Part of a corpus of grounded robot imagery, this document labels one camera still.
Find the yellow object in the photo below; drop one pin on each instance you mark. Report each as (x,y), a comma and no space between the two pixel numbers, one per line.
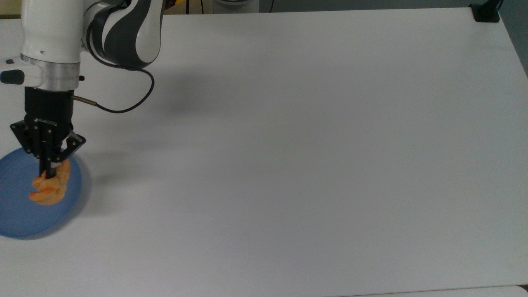
(177,2)

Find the orange bread loaf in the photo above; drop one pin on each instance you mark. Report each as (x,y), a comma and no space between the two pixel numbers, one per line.
(51,194)

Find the black camera stand base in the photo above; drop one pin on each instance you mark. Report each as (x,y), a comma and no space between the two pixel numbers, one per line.
(486,14)

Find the blue round plate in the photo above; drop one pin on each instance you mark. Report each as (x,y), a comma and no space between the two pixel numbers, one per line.
(20,214)

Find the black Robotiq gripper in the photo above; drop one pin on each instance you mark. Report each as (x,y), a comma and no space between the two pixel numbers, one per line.
(49,107)

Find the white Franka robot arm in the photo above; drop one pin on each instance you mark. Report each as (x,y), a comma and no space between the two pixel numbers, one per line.
(49,29)

